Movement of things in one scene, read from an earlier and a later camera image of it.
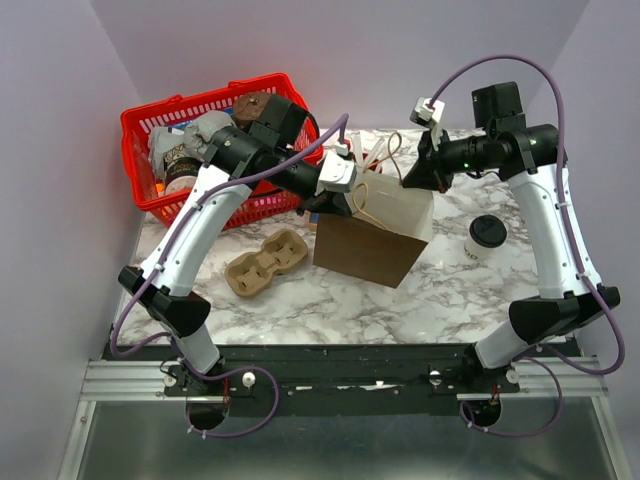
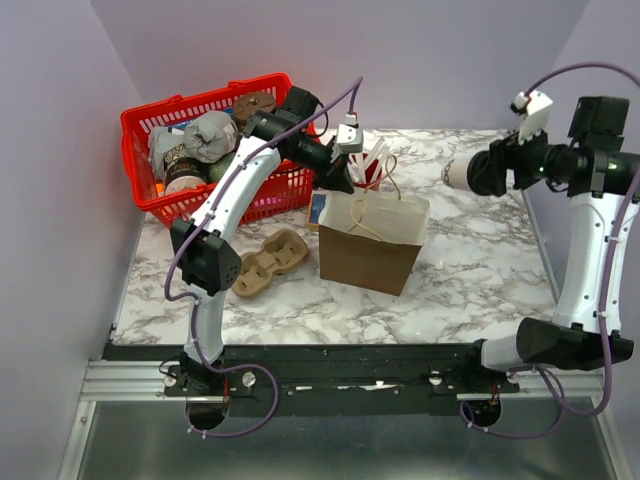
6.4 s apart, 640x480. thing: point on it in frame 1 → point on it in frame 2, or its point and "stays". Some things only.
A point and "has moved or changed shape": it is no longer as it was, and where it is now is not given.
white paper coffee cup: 481,253 has moved or changed shape
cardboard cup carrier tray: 251,273 stays
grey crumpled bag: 166,143 stays
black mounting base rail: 341,380 stays
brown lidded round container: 248,107 stays
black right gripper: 423,175 → 507,154
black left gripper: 330,203 → 334,174
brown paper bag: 384,234 has moved or changed shape
